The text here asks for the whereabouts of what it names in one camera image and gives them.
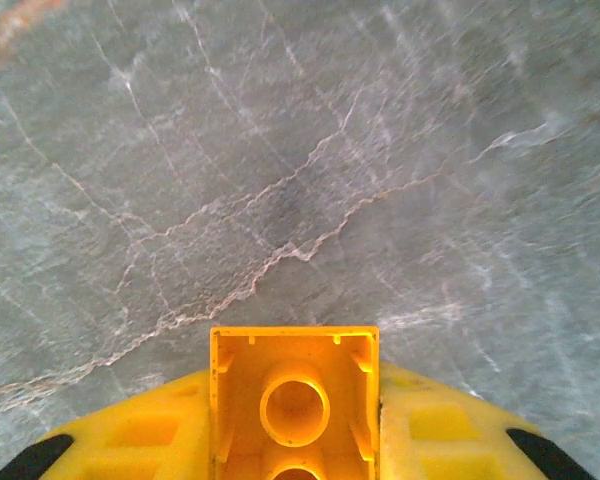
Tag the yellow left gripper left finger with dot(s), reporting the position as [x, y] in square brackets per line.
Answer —
[145, 440]

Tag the long yellow lego brick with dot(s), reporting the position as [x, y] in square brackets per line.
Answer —
[295, 360]

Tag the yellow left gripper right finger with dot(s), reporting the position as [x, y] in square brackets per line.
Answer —
[440, 440]

